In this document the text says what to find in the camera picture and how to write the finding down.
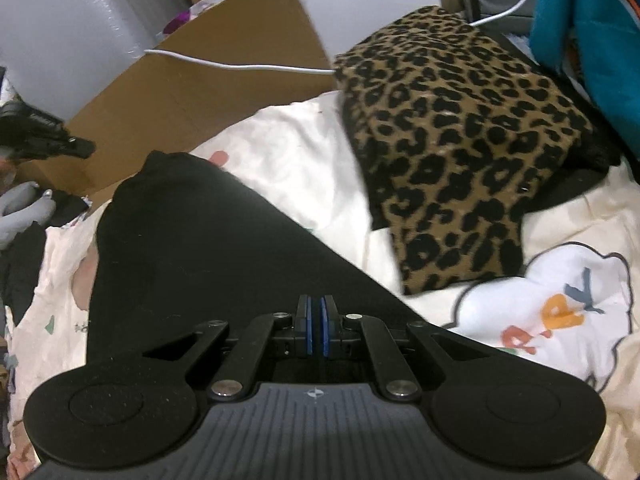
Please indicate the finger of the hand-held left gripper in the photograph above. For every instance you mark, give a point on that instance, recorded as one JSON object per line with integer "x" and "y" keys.
{"x": 80, "y": 147}

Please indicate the flattened cardboard sheet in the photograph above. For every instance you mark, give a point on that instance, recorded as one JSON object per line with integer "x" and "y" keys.
{"x": 200, "y": 100}

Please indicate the white printed bedsheet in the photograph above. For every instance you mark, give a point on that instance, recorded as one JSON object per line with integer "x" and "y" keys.
{"x": 290, "y": 160}

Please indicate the black knit sweater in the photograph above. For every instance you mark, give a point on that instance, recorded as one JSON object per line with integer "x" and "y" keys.
{"x": 200, "y": 240}

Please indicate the grey plush toy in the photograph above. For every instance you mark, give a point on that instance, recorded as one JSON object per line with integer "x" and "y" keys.
{"x": 20, "y": 210}

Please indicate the leopard print cloth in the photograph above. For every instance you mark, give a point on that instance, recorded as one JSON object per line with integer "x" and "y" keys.
{"x": 450, "y": 135}

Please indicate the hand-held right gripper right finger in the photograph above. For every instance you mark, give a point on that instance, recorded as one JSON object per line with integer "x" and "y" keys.
{"x": 325, "y": 330}

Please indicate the purple white packet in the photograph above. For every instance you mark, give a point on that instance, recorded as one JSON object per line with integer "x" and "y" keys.
{"x": 200, "y": 9}

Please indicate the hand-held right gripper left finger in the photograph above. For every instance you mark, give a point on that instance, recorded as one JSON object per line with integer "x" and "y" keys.
{"x": 308, "y": 330}

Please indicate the grey appliance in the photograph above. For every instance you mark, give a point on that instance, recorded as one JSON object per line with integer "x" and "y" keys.
{"x": 75, "y": 20}

